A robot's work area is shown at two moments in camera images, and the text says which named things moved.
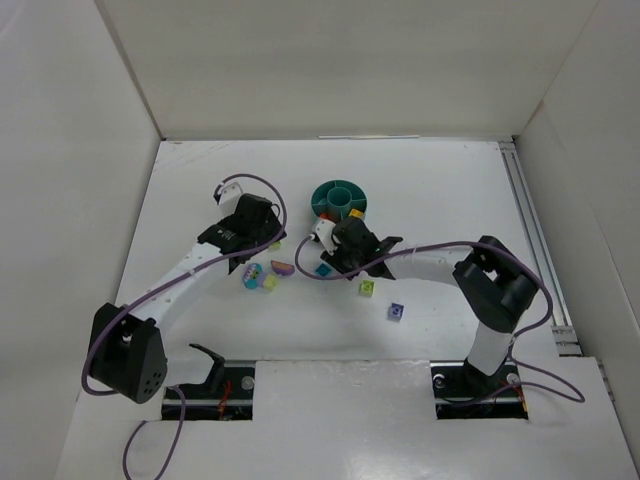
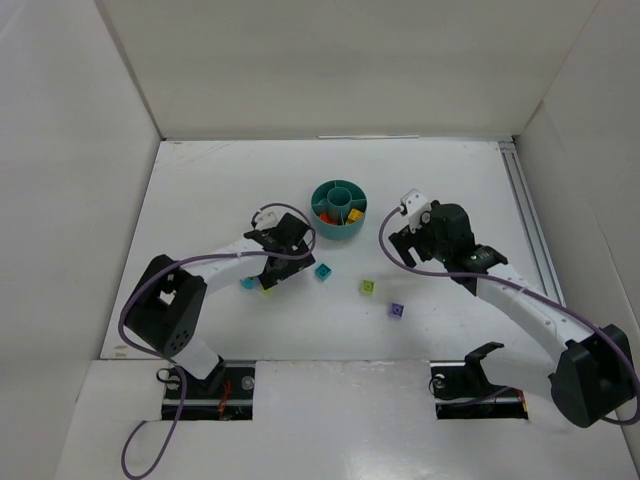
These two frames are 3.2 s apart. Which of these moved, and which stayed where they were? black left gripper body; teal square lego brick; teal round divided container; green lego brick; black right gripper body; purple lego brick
Moved: black left gripper body; black right gripper body
Stayed: teal round divided container; purple lego brick; green lego brick; teal square lego brick
